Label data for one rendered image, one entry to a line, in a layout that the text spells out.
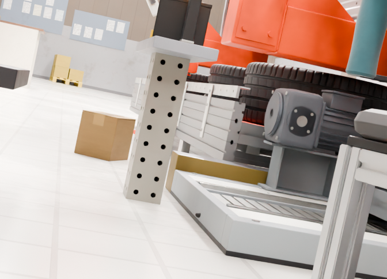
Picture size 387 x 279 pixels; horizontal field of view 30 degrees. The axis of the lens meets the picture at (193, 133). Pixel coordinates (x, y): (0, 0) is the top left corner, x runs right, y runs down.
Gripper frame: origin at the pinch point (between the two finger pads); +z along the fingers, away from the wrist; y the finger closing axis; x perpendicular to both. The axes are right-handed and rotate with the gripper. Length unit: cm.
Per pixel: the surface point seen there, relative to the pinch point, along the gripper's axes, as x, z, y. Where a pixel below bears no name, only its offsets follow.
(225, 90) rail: 18, 38, -39
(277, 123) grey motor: 20, 48, 8
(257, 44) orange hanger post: 28.6, 24.6, -10.8
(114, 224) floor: -37, 44, 59
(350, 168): -12, 27, 155
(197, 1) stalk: 4.7, 4.9, 38.4
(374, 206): 33, 79, 26
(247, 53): 73, 42, -204
